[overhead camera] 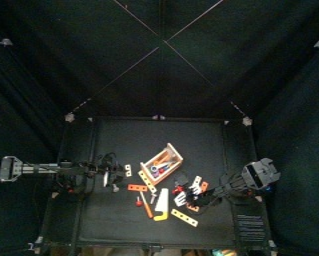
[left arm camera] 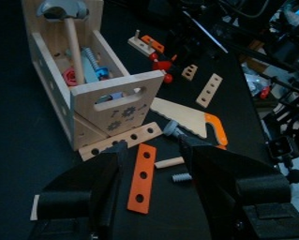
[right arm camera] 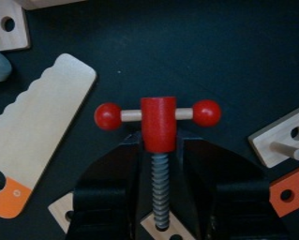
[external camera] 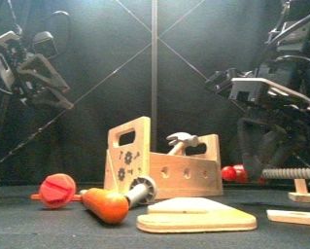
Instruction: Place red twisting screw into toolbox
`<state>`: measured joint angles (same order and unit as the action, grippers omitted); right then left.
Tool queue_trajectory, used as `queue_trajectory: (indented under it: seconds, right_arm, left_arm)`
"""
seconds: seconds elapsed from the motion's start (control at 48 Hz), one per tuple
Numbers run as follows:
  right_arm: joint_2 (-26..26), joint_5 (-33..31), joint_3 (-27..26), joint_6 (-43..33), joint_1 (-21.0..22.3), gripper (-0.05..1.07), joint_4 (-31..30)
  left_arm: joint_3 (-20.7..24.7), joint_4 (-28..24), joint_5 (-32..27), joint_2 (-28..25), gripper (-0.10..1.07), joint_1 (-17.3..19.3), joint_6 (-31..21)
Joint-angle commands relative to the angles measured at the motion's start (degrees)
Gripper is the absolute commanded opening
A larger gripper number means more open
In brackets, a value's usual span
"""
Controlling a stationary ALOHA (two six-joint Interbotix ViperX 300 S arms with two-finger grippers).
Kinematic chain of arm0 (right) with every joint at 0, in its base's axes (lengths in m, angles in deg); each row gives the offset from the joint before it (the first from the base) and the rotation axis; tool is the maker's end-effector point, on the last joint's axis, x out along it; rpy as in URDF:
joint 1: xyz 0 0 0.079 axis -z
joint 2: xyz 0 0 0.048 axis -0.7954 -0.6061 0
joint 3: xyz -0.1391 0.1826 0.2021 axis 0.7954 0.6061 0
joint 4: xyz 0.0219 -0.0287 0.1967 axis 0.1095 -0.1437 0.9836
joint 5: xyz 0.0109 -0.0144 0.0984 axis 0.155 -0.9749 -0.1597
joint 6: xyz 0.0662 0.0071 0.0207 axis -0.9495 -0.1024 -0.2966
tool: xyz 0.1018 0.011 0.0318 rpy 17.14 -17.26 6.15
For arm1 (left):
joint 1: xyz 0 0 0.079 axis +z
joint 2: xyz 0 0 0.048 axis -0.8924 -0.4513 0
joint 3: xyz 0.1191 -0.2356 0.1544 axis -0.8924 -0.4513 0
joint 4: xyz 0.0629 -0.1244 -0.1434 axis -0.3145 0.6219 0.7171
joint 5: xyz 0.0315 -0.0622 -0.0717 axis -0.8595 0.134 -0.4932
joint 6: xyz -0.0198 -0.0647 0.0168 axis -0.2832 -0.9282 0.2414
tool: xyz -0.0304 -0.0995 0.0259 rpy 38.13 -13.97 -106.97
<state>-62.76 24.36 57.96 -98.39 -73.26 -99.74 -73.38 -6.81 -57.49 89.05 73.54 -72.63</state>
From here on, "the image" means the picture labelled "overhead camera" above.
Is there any blue toy wrench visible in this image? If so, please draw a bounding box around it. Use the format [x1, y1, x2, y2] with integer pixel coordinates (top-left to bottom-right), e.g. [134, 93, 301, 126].
[148, 160, 174, 172]

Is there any orange toy screwdriver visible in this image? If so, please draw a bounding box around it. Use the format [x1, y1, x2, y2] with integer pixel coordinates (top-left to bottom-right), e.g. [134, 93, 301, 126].
[138, 190, 154, 220]

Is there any wooden toy toolbox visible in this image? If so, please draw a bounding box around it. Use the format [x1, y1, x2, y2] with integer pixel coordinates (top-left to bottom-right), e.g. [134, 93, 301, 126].
[138, 142, 185, 187]

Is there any white toy saw yellow handle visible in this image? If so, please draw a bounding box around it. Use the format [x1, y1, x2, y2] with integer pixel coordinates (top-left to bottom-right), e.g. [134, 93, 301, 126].
[152, 187, 170, 222]

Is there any orange perforated wooden strip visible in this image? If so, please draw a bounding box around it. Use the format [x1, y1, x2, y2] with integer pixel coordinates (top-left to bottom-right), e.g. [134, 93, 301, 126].
[126, 183, 148, 192]

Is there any red toy tool piece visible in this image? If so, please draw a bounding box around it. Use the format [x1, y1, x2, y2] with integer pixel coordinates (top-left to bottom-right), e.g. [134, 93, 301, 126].
[150, 167, 170, 178]

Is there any yellow perforated wooden strip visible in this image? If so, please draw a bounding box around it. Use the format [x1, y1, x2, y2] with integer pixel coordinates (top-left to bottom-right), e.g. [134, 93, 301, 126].
[169, 208, 198, 228]
[136, 170, 158, 194]

